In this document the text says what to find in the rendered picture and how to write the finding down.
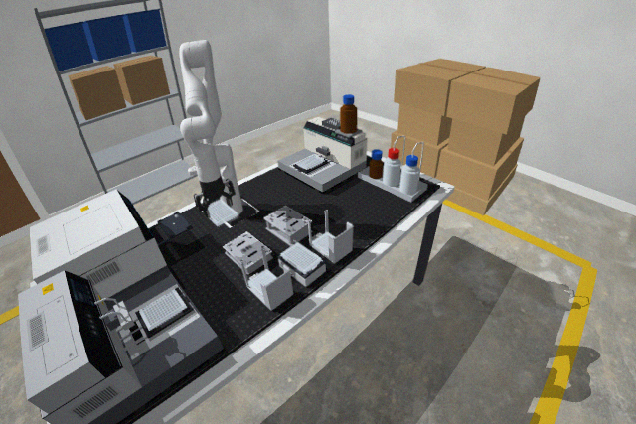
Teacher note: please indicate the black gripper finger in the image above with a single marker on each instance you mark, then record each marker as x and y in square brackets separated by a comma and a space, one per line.
[231, 192]
[206, 202]

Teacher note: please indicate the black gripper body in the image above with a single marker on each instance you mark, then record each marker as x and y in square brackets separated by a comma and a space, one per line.
[209, 187]

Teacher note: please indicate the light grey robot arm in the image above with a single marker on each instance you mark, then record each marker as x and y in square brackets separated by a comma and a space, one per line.
[200, 98]

